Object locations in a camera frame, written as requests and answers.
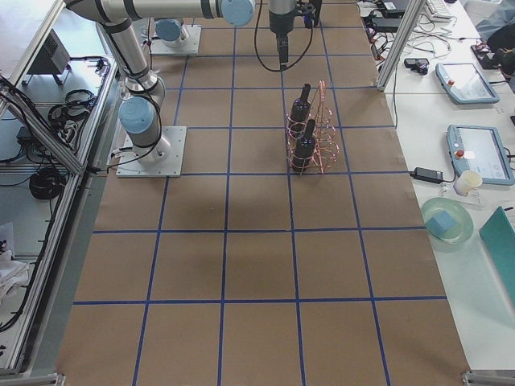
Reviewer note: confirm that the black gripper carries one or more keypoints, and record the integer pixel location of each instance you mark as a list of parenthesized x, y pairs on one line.
[(281, 20)]

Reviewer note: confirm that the dark wine bottle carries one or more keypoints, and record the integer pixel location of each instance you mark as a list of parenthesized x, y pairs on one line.
[(313, 10)]

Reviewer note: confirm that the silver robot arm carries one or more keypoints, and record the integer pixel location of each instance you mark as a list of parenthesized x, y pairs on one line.
[(170, 30), (140, 115)]

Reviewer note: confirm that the dark bottle in basket far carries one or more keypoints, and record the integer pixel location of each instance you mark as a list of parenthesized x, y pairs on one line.
[(301, 106)]

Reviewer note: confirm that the dark bottle in basket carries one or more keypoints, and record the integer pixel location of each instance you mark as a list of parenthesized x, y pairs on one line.
[(301, 106), (304, 148)]

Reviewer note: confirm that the dark bottle in basket near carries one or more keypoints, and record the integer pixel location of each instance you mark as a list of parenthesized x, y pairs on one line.
[(304, 148)]

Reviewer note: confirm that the black webcam on table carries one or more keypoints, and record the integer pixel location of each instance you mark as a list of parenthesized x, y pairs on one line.
[(418, 65)]

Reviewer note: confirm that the teach pendant far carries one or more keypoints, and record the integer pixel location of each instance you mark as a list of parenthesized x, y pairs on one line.
[(465, 83)]

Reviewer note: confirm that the teach pendant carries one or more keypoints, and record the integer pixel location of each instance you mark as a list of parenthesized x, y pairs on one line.
[(465, 83), (479, 148)]

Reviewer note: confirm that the black power adapter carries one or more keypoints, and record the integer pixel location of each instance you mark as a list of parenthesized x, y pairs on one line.
[(427, 175)]

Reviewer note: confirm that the teach pendant near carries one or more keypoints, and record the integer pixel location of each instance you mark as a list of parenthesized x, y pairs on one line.
[(479, 148)]

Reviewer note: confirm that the grey electronics box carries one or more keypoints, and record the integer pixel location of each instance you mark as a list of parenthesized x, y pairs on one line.
[(52, 59)]

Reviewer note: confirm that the white paper cup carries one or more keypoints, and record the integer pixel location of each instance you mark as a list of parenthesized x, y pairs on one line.
[(466, 182)]

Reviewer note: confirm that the blue foam cube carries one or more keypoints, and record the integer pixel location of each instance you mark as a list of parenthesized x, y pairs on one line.
[(441, 223)]

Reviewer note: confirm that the green glass plate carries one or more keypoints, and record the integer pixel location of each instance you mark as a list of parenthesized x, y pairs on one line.
[(457, 211)]

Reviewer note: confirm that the teal board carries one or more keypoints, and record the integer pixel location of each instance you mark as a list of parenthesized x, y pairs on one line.
[(497, 235)]

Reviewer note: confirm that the white crumpled cloth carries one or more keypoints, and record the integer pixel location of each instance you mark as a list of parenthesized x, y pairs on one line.
[(14, 274)]

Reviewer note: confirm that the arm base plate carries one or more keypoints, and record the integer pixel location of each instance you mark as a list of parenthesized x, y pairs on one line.
[(187, 44), (166, 159)]

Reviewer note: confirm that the copper wire wine basket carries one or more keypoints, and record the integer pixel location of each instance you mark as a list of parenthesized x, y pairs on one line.
[(326, 150)]

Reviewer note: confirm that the aluminium frame post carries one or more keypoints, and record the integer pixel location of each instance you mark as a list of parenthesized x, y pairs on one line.
[(407, 25)]

